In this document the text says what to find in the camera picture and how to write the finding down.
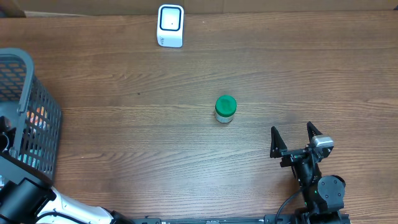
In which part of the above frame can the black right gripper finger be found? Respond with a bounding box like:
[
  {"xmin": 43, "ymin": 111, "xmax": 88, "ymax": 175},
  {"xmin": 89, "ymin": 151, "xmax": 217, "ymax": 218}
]
[
  {"xmin": 307, "ymin": 121, "xmax": 322, "ymax": 143},
  {"xmin": 271, "ymin": 126, "xmax": 287, "ymax": 152}
]

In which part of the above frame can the green lid jar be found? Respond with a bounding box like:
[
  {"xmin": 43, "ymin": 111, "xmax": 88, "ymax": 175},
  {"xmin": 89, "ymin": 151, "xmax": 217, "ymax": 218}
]
[{"xmin": 215, "ymin": 95, "xmax": 237, "ymax": 123}]

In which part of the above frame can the orange tissue pack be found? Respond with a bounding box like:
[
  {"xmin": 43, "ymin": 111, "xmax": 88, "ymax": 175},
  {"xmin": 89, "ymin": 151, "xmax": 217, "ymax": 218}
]
[{"xmin": 27, "ymin": 106, "xmax": 50, "ymax": 134}]

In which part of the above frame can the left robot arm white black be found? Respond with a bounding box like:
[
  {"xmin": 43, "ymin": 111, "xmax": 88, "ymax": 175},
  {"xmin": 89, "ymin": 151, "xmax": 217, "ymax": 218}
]
[{"xmin": 1, "ymin": 116, "xmax": 132, "ymax": 223}]

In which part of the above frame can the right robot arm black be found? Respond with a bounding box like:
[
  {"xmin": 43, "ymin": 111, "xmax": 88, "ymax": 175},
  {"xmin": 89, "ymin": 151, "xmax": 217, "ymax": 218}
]
[{"xmin": 266, "ymin": 122, "xmax": 350, "ymax": 223}]

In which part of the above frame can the white barcode scanner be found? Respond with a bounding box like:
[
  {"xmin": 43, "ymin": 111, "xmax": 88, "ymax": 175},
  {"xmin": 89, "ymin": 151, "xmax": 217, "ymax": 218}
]
[{"xmin": 157, "ymin": 4, "xmax": 185, "ymax": 48}]

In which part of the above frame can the grey plastic mesh basket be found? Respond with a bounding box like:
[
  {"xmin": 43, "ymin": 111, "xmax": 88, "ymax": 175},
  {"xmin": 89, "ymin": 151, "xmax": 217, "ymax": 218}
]
[{"xmin": 1, "ymin": 48, "xmax": 62, "ymax": 179}]

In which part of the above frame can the cardboard backdrop panel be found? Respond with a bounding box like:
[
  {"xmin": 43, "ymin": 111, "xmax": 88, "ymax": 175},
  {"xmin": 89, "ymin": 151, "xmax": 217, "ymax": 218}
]
[{"xmin": 1, "ymin": 0, "xmax": 397, "ymax": 17}]

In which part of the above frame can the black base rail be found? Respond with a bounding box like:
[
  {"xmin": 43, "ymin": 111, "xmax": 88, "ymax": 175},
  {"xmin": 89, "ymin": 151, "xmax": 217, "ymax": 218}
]
[{"xmin": 130, "ymin": 213, "xmax": 352, "ymax": 224}]

